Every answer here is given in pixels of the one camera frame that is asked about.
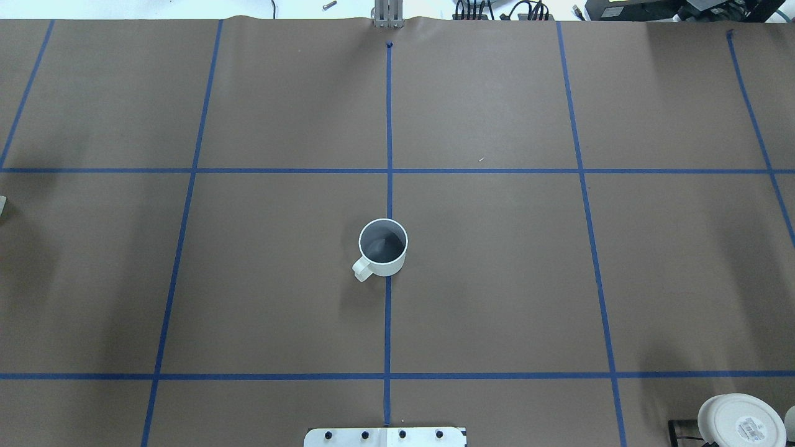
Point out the white mug with handle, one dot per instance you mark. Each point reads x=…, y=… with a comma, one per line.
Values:
x=383, y=245

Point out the white mug bottom facing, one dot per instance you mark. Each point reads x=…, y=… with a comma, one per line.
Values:
x=740, y=420

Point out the white mug lying left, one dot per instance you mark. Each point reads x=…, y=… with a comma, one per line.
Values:
x=789, y=424

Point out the aluminium frame post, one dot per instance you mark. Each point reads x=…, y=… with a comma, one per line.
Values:
x=388, y=14

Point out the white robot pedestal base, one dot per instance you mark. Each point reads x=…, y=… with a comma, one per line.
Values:
x=387, y=436

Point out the black wire cup rack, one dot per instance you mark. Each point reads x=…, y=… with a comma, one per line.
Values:
x=685, y=432

